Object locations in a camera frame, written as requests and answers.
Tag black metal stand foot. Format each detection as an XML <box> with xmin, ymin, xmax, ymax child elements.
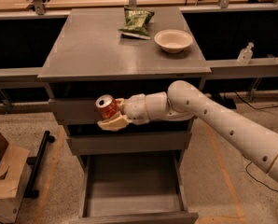
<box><xmin>24</xmin><ymin>131</ymin><xmax>55</xmax><ymax>199</ymax></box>

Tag grey middle drawer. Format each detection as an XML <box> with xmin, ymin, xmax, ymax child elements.
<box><xmin>67</xmin><ymin>131</ymin><xmax>191</xmax><ymax>156</ymax></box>

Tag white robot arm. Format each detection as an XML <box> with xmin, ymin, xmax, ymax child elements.
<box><xmin>95</xmin><ymin>80</ymin><xmax>278</xmax><ymax>182</ymax></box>

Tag black table foot bracket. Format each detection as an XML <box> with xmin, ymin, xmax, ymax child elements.
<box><xmin>211</xmin><ymin>92</ymin><xmax>236</xmax><ymax>109</ymax></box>

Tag clear sanitizer bottle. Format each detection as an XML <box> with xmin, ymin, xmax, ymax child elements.
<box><xmin>237</xmin><ymin>42</ymin><xmax>254</xmax><ymax>65</ymax></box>

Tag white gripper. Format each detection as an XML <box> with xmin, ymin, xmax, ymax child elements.
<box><xmin>97</xmin><ymin>94</ymin><xmax>150</xmax><ymax>132</ymax></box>

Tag red coke can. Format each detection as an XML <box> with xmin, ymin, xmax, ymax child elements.
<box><xmin>95</xmin><ymin>94</ymin><xmax>118</xmax><ymax>119</ymax></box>

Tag grey drawer cabinet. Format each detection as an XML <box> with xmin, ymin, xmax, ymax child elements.
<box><xmin>36</xmin><ymin>6</ymin><xmax>212</xmax><ymax>224</ymax></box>

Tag cardboard box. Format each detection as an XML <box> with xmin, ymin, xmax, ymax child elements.
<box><xmin>0</xmin><ymin>133</ymin><xmax>31</xmax><ymax>224</ymax></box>

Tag grey open bottom drawer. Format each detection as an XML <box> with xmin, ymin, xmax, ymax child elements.
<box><xmin>69</xmin><ymin>152</ymin><xmax>199</xmax><ymax>224</ymax></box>

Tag grey top drawer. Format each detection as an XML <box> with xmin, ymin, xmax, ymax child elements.
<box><xmin>48</xmin><ymin>92</ymin><xmax>204</xmax><ymax>126</ymax></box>

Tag black floor cable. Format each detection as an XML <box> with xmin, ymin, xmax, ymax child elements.
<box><xmin>233</xmin><ymin>91</ymin><xmax>278</xmax><ymax>210</ymax></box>

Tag white paper bowl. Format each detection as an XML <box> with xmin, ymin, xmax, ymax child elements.
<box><xmin>154</xmin><ymin>30</ymin><xmax>193</xmax><ymax>53</ymax></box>

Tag green chip bag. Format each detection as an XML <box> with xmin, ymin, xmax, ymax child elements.
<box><xmin>119</xmin><ymin>7</ymin><xmax>154</xmax><ymax>40</ymax></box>

